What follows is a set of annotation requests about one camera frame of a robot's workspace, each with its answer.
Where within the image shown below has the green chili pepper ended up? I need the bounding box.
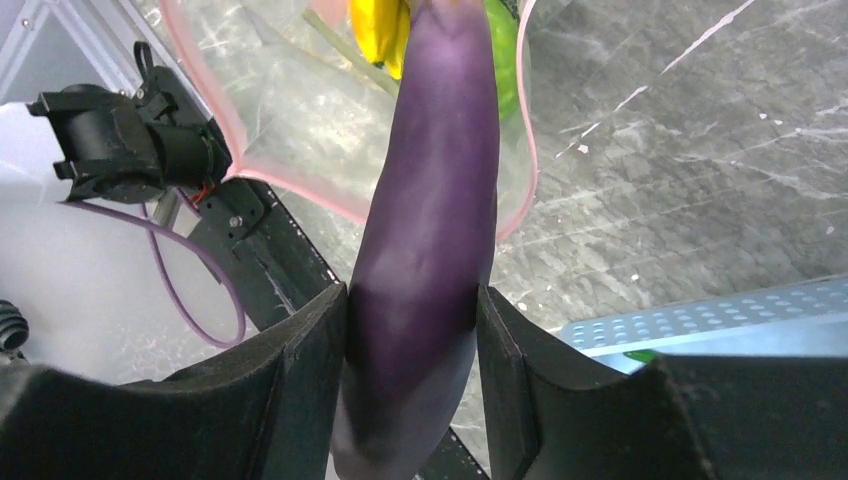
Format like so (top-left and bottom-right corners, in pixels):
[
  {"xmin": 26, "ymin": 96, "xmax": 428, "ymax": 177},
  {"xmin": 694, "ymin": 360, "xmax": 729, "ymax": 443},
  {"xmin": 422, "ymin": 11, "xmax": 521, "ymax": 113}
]
[{"xmin": 624, "ymin": 349, "xmax": 659, "ymax": 364}]

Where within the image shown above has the light blue plastic basket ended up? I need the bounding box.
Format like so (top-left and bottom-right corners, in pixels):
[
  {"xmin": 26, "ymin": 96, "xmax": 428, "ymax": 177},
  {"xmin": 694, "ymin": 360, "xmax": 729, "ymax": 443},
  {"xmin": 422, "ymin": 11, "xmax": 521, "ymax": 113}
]
[{"xmin": 557, "ymin": 278, "xmax": 847, "ymax": 373}]

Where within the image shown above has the yellow banana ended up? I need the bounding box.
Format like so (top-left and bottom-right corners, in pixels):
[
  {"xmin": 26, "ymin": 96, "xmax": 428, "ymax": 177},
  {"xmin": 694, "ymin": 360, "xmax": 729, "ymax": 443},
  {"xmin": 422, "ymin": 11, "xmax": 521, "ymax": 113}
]
[{"xmin": 349, "ymin": 0, "xmax": 411, "ymax": 80}]

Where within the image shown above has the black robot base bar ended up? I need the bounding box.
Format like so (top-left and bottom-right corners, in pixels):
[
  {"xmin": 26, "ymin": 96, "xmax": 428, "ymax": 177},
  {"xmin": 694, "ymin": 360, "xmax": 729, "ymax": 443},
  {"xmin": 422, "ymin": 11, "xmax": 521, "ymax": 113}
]
[{"xmin": 185, "ymin": 177, "xmax": 492, "ymax": 480}]

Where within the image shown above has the green custard apple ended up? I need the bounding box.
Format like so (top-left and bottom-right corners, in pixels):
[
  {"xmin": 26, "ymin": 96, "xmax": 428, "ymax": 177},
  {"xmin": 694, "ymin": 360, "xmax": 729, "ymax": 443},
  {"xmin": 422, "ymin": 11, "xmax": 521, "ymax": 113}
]
[{"xmin": 484, "ymin": 0, "xmax": 519, "ymax": 122}]

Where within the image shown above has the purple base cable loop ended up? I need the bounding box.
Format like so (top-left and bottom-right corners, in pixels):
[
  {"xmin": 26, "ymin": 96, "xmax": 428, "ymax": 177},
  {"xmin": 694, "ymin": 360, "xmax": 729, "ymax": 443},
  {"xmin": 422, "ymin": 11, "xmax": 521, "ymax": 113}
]
[{"xmin": 62, "ymin": 185, "xmax": 248, "ymax": 350}]

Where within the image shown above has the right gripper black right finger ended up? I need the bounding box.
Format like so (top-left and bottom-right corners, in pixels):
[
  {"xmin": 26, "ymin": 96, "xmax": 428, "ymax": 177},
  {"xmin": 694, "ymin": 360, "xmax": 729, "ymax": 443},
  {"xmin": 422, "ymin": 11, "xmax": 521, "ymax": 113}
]
[{"xmin": 477, "ymin": 287, "xmax": 847, "ymax": 479}]

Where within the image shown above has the clear zip top bag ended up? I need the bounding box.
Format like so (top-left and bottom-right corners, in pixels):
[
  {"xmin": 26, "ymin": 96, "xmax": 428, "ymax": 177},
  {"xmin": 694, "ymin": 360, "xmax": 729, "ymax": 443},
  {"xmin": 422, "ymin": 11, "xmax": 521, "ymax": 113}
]
[{"xmin": 159, "ymin": 1, "xmax": 539, "ymax": 239}]

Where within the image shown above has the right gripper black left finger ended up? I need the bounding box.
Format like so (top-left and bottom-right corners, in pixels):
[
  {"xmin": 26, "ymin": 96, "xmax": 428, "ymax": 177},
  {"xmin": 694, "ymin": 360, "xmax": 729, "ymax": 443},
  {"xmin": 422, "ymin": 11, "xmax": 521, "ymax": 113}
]
[{"xmin": 1, "ymin": 284, "xmax": 347, "ymax": 479}]

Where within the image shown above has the purple eggplant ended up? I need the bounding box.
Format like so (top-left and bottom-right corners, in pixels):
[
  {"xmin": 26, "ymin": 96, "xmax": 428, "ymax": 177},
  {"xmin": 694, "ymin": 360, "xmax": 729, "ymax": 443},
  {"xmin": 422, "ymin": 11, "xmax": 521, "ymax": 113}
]
[{"xmin": 331, "ymin": 1, "xmax": 500, "ymax": 479}]

